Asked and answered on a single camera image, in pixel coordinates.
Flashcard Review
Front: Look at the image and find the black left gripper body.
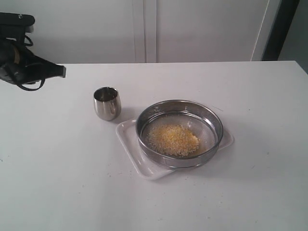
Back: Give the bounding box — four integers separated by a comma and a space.
0, 40, 47, 84

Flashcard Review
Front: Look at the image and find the stainless steel cup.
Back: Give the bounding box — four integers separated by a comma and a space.
93, 87, 122, 121

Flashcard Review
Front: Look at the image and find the yellow grain mixture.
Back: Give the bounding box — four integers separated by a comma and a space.
147, 124, 199, 157

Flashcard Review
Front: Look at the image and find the round steel mesh sieve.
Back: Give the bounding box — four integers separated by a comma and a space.
136, 100, 224, 169

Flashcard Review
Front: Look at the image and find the white cabinet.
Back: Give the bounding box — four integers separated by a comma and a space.
0, 0, 280, 64

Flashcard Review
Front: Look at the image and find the white rectangular tray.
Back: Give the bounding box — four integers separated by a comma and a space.
115, 119, 235, 181

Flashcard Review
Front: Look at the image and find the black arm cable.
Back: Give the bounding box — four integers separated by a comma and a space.
4, 36, 45, 91

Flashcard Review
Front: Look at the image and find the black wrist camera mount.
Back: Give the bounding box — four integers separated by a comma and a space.
0, 12, 35, 40

